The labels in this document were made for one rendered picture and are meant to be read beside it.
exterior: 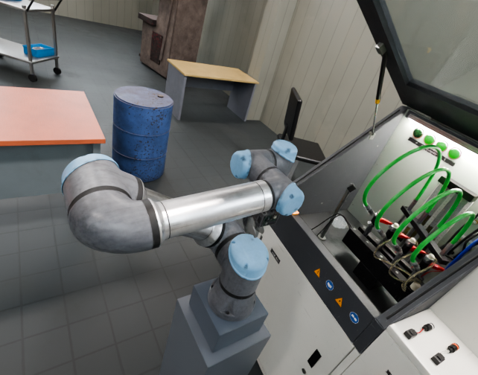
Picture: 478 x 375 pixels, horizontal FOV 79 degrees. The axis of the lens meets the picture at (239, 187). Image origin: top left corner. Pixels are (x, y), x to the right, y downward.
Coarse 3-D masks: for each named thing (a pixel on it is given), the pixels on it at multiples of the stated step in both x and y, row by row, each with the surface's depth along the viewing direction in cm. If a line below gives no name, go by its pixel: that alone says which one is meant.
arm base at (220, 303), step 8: (216, 280) 91; (216, 288) 87; (224, 288) 83; (208, 296) 89; (216, 296) 86; (224, 296) 84; (232, 296) 83; (240, 296) 83; (248, 296) 84; (216, 304) 86; (224, 304) 85; (232, 304) 84; (240, 304) 84; (248, 304) 86; (216, 312) 86; (224, 312) 85; (232, 312) 85; (240, 312) 85; (248, 312) 87; (232, 320) 86; (240, 320) 87
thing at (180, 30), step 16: (160, 0) 505; (176, 0) 475; (192, 0) 490; (144, 16) 536; (160, 16) 515; (176, 16) 489; (192, 16) 507; (144, 32) 561; (160, 32) 526; (176, 32) 505; (192, 32) 525; (144, 48) 574; (160, 48) 535; (176, 48) 524; (192, 48) 545; (160, 64) 548
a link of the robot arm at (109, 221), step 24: (96, 192) 52; (120, 192) 54; (216, 192) 61; (240, 192) 63; (264, 192) 65; (288, 192) 66; (72, 216) 50; (96, 216) 49; (120, 216) 50; (144, 216) 51; (168, 216) 54; (192, 216) 56; (216, 216) 59; (240, 216) 63; (96, 240) 50; (120, 240) 50; (144, 240) 51
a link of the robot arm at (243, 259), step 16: (224, 240) 84; (240, 240) 81; (256, 240) 83; (224, 256) 82; (240, 256) 77; (256, 256) 79; (224, 272) 82; (240, 272) 77; (256, 272) 78; (240, 288) 80; (256, 288) 85
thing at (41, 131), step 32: (0, 96) 182; (32, 96) 193; (64, 96) 206; (0, 128) 155; (32, 128) 163; (64, 128) 171; (96, 128) 181; (0, 160) 158; (32, 160) 167; (64, 160) 176; (0, 192) 168; (32, 192) 178
